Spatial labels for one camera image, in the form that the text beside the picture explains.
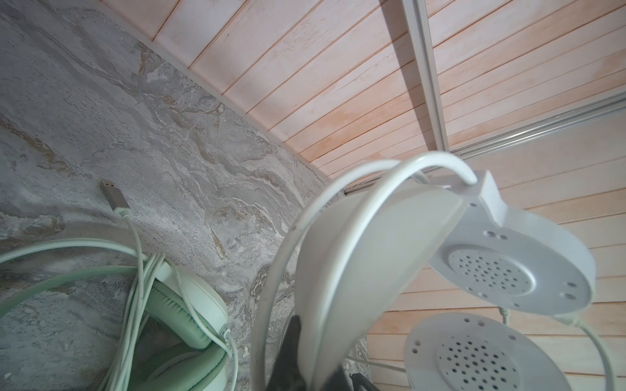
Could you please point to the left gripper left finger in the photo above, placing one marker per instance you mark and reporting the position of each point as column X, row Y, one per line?
column 285, row 374

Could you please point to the green headphones with cable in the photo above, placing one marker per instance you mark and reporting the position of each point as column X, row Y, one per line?
column 206, row 357

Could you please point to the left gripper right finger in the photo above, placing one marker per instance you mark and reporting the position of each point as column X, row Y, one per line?
column 337, row 381

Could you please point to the aluminium frame bar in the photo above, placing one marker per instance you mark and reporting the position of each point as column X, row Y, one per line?
column 419, row 31

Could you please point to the white headphones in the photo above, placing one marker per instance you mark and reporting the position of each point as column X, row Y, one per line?
column 368, row 235

